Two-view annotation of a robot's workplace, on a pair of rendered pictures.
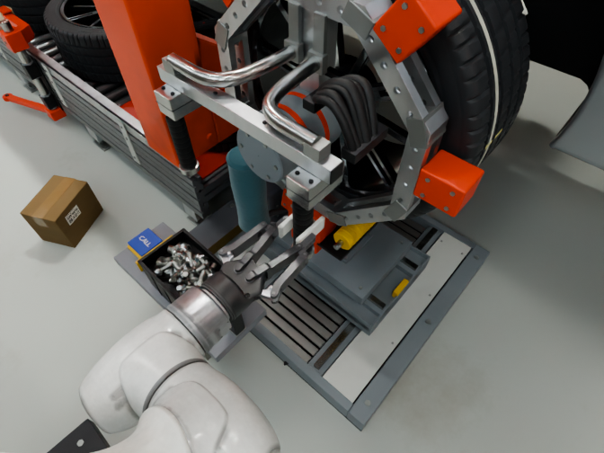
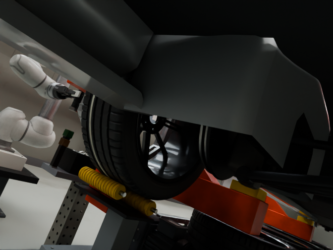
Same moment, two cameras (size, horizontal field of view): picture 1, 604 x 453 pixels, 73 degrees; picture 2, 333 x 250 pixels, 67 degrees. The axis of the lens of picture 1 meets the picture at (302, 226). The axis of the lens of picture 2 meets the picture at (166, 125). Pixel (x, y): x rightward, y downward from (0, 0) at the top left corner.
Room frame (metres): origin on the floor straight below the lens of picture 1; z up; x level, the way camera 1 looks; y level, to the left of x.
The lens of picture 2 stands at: (0.87, -1.23, 0.64)
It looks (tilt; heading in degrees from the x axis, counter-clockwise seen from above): 10 degrees up; 89
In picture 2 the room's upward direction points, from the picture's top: 22 degrees clockwise
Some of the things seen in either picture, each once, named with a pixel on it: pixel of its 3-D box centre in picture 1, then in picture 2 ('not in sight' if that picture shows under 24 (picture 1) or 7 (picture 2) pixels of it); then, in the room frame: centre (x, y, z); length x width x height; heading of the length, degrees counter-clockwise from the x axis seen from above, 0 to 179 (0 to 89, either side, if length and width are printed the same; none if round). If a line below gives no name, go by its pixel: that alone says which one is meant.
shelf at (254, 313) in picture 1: (187, 284); (82, 177); (0.55, 0.31, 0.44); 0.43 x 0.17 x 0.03; 48
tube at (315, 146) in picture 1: (316, 82); not in sight; (0.58, -0.02, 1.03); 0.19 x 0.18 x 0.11; 138
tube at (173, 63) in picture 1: (231, 39); not in sight; (0.71, 0.13, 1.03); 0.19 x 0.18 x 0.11; 138
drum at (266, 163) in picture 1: (293, 130); not in sight; (0.68, 0.02, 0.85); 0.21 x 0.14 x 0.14; 138
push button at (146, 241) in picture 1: (146, 243); not in sight; (0.66, 0.44, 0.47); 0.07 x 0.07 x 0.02; 48
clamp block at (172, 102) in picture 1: (182, 94); not in sight; (0.69, 0.23, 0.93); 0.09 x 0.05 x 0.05; 138
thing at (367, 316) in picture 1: (343, 254); not in sight; (0.85, -0.16, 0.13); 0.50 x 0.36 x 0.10; 48
